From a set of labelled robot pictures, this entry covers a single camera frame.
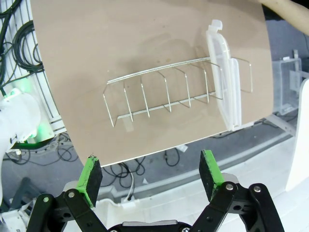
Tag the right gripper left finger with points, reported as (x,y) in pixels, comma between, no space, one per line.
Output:
(89,178)

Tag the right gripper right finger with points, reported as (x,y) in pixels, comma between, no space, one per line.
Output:
(212,178)

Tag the clear plastic clip lid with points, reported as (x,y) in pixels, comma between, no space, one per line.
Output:
(220,72)
(236,96)

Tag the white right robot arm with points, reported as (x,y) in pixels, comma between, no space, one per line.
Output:
(19,113)

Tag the person's left forearm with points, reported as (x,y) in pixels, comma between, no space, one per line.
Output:
(287,12)

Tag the white side table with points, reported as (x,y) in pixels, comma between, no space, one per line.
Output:
(301,133)

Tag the clear plastic storage box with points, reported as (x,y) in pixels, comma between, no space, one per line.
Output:
(287,82)

